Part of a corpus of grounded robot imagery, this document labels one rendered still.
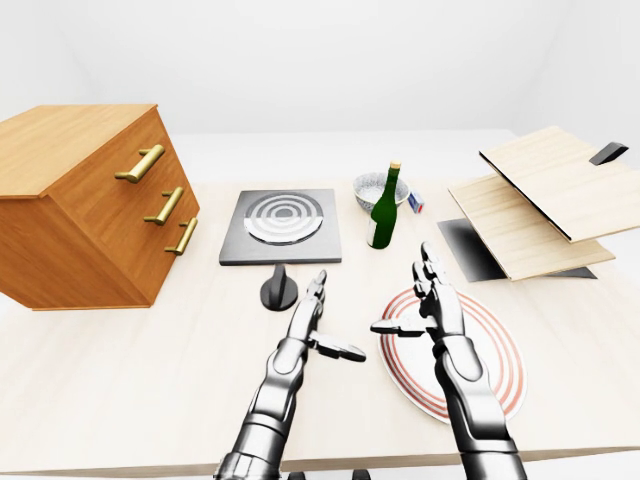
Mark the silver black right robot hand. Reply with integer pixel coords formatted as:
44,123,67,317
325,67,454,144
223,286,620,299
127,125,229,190
369,241,472,350

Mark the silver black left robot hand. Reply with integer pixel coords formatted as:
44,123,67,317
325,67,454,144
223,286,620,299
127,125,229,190
278,269,368,363

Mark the round black stove knob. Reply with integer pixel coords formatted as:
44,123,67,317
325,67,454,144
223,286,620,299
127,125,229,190
259,263,301,313

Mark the flat dark stove plate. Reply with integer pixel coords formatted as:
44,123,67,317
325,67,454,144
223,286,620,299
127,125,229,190
218,188,344,267

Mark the white plate with red rings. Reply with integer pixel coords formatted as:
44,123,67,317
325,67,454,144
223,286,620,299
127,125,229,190
378,286,528,426

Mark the green glass bottle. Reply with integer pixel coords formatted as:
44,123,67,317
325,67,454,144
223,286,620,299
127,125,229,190
367,159,405,250

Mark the blue patterned bowl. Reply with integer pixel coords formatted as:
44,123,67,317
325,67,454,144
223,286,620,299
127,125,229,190
352,172,411,212

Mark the wooden cabinet drawer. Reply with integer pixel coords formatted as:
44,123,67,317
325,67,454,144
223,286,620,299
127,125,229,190
83,146,192,280
40,106,178,242
121,178,202,308

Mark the pale wooden board, black edge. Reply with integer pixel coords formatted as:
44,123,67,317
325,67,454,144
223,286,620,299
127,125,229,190
478,125,640,245

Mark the small black block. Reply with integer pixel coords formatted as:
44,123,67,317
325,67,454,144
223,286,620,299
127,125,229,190
588,141,630,167

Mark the wooden cabinet with drawers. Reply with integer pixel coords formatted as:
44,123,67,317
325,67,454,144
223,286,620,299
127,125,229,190
0,103,202,312

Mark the brass drawer handle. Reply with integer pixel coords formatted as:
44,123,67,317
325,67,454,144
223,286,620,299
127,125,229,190
143,186,185,227
114,144,167,185
164,217,199,257

